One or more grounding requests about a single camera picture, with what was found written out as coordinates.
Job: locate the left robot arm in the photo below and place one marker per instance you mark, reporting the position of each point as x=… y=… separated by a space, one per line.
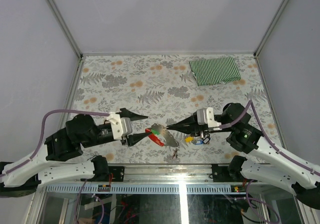
x=47 y=164

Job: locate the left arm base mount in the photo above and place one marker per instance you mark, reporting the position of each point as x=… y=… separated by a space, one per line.
x=114 y=172

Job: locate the blue key tag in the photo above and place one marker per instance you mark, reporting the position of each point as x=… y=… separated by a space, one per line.
x=199 y=142

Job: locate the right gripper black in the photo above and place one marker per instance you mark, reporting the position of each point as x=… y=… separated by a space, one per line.
x=189 y=126

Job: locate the black key tag lower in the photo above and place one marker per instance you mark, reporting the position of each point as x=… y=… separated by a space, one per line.
x=206 y=140

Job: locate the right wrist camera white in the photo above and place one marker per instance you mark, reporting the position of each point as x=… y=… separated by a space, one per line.
x=205 y=116

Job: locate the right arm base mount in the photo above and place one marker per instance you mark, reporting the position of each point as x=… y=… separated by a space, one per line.
x=222 y=172

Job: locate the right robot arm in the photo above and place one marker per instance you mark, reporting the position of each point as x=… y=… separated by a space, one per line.
x=285 y=170

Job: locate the aluminium front rail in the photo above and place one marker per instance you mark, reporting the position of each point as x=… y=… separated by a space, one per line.
x=156 y=173

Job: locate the white slotted cable duct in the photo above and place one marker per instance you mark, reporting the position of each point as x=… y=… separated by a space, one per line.
x=144 y=188

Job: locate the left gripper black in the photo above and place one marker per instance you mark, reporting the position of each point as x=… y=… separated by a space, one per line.
x=134 y=138

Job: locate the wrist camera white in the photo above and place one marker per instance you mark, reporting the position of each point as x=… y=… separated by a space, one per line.
x=120 y=126
x=205 y=116

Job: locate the metal key holder red handle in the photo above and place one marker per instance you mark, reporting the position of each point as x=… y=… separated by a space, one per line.
x=164 y=138

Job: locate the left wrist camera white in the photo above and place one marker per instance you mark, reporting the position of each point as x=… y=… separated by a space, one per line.
x=120 y=126

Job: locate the yellow key tag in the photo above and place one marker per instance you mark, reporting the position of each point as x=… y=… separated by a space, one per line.
x=189 y=139

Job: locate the green white striped cloth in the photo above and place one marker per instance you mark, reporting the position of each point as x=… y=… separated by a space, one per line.
x=215 y=71

